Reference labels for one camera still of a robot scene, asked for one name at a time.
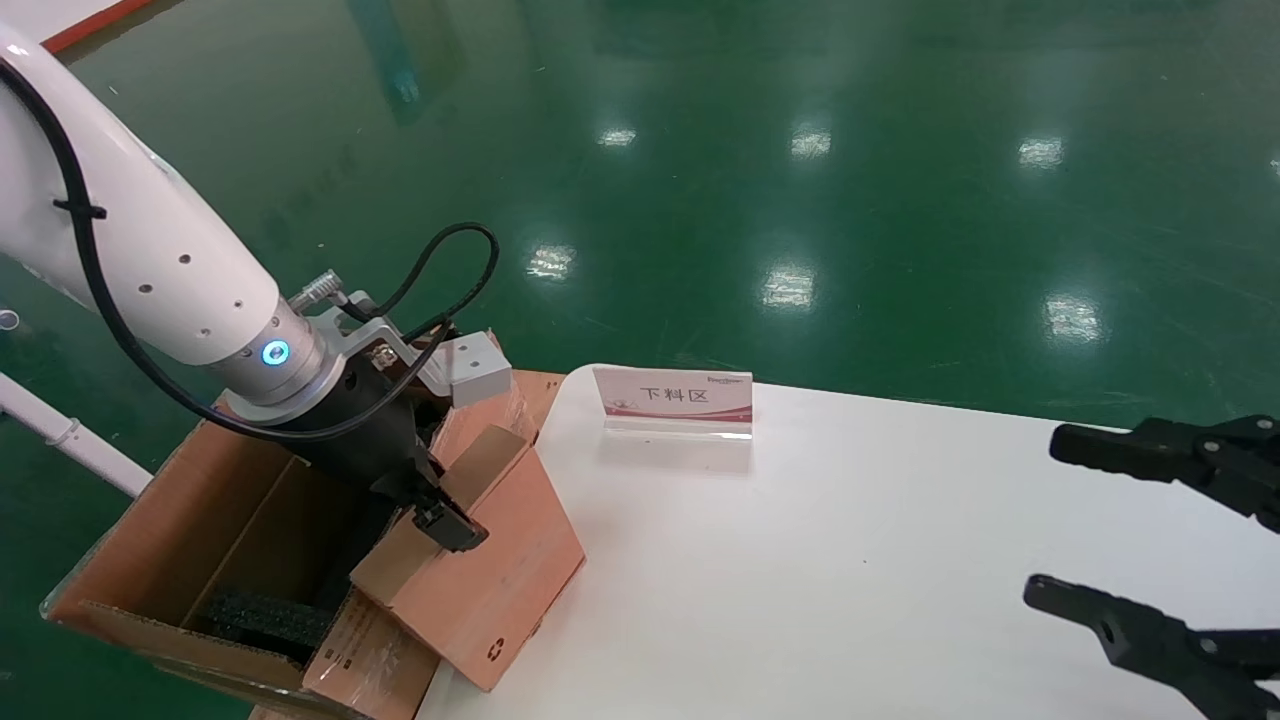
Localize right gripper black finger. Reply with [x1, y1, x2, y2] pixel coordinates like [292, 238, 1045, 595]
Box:
[1022, 573, 1280, 720]
[1048, 415, 1280, 533]

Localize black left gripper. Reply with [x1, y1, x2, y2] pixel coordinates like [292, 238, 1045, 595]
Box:
[290, 355, 491, 553]

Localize small cardboard box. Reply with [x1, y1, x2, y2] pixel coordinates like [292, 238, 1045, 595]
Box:
[350, 425, 587, 693]

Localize large open cardboard box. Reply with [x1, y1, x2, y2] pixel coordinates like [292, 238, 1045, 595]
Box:
[40, 370, 568, 720]

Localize black foam pad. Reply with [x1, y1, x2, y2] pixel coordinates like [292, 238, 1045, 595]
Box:
[205, 585, 336, 661]

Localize acrylic table sign red print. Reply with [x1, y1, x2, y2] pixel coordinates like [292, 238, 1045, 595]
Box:
[592, 365, 755, 441]

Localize white metal pipe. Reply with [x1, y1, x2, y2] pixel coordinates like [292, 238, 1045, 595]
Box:
[0, 375, 153, 498]

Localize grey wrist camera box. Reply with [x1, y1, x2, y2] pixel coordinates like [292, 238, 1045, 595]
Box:
[440, 330, 513, 409]

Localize silver camera mount bracket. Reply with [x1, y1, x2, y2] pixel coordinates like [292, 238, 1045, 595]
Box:
[290, 270, 451, 401]

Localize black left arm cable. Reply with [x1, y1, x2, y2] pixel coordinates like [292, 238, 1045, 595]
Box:
[0, 55, 501, 443]

